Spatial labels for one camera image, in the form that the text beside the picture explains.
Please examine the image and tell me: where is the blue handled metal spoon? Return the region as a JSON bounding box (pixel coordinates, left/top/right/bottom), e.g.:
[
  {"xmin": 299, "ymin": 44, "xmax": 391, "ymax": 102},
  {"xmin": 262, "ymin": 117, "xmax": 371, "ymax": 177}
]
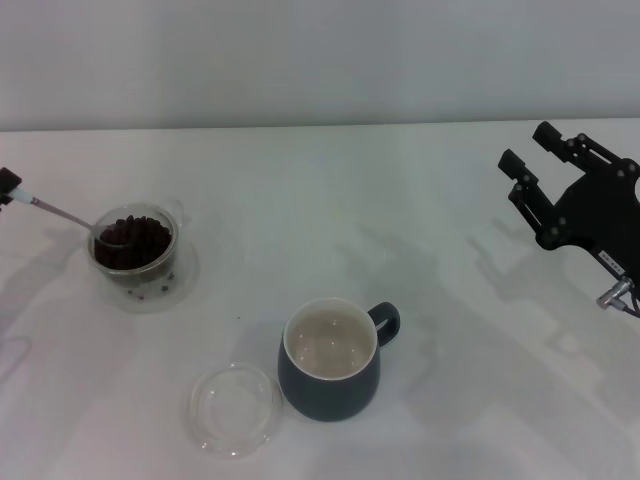
[{"xmin": 13, "ymin": 187, "xmax": 129, "ymax": 249}]

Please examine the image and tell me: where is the dark mug white inside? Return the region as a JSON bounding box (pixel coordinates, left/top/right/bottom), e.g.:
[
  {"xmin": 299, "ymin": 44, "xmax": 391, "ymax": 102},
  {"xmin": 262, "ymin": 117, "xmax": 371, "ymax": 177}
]
[{"xmin": 277, "ymin": 296, "xmax": 401, "ymax": 423}]

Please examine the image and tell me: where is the clear glass cup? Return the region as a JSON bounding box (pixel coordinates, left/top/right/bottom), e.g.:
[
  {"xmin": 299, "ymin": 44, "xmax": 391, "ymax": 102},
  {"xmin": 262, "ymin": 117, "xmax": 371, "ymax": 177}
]
[{"xmin": 88, "ymin": 198, "xmax": 185, "ymax": 281}]

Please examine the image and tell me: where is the metal cable connector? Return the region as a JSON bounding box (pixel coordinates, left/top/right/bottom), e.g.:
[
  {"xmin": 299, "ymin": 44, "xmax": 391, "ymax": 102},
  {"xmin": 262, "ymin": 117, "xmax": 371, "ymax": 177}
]
[{"xmin": 596, "ymin": 278, "xmax": 640, "ymax": 319}]

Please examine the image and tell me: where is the round clear glass lid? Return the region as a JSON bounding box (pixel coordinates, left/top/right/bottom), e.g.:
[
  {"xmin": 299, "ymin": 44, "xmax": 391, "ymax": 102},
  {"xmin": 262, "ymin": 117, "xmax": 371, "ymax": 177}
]
[{"xmin": 187, "ymin": 362, "xmax": 284, "ymax": 459}]

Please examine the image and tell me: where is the clear glass saucer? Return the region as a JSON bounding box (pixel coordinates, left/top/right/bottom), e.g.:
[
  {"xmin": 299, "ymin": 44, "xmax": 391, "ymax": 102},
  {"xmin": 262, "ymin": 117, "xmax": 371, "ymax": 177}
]
[{"xmin": 110, "ymin": 234, "xmax": 201, "ymax": 315}]

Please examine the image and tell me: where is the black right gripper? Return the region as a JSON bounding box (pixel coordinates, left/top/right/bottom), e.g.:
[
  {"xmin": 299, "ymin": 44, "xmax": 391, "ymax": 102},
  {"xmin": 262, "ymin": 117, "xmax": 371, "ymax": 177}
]
[{"xmin": 498, "ymin": 120, "xmax": 640, "ymax": 284}]

